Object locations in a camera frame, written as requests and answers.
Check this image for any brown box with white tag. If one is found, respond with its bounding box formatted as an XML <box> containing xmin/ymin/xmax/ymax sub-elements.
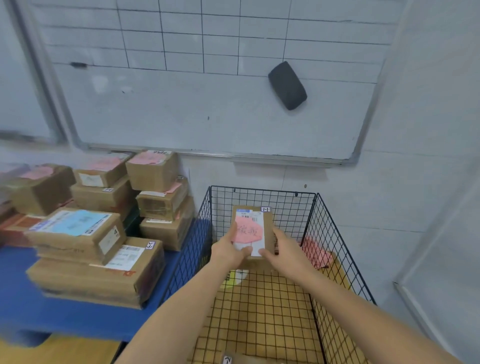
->
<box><xmin>220</xmin><ymin>350</ymin><xmax>264</xmax><ymax>364</ymax></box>

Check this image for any small pink-labelled cardboard box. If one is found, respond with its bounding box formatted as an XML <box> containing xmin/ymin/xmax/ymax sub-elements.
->
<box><xmin>229</xmin><ymin>205</ymin><xmax>280</xmax><ymax>271</ymax></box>

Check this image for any person's left hand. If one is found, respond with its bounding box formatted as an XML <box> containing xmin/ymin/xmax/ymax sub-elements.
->
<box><xmin>211</xmin><ymin>221</ymin><xmax>254</xmax><ymax>272</ymax></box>

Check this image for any small framed whiteboard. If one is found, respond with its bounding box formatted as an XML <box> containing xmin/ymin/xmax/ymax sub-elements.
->
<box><xmin>0</xmin><ymin>0</ymin><xmax>69</xmax><ymax>146</ymax></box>

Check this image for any stack of cardboard parcels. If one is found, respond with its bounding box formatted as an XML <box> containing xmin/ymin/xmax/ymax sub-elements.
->
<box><xmin>0</xmin><ymin>149</ymin><xmax>196</xmax><ymax>310</ymax></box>

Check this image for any flat pink-labelled parcel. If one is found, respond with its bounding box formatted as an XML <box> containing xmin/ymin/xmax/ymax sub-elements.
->
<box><xmin>299</xmin><ymin>238</ymin><xmax>354</xmax><ymax>292</ymax></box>

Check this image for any black whiteboard eraser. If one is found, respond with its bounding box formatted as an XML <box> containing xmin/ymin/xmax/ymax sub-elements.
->
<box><xmin>268</xmin><ymin>61</ymin><xmax>308</xmax><ymax>111</ymax></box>

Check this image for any large gridded whiteboard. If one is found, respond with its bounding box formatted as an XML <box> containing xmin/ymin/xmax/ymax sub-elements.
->
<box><xmin>15</xmin><ymin>0</ymin><xmax>410</xmax><ymax>168</ymax></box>

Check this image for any blue table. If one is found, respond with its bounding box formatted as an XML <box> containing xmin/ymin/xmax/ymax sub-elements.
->
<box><xmin>0</xmin><ymin>219</ymin><xmax>211</xmax><ymax>348</ymax></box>

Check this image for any person's left forearm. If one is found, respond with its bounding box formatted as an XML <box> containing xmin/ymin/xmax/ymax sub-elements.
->
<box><xmin>114</xmin><ymin>259</ymin><xmax>241</xmax><ymax>364</ymax></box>

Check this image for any person's right forearm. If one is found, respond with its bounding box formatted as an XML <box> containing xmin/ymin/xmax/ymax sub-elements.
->
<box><xmin>277</xmin><ymin>259</ymin><xmax>464</xmax><ymax>364</ymax></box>

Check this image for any black wire mesh basket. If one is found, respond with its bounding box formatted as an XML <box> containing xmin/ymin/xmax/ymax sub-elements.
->
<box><xmin>159</xmin><ymin>185</ymin><xmax>378</xmax><ymax>364</ymax></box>

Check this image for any person's right hand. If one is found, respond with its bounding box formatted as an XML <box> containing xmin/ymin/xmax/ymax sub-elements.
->
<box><xmin>259</xmin><ymin>227</ymin><xmax>309</xmax><ymax>279</ymax></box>

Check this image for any yellow and white packet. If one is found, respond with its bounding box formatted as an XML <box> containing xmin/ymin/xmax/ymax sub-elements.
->
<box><xmin>220</xmin><ymin>269</ymin><xmax>249</xmax><ymax>292</ymax></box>

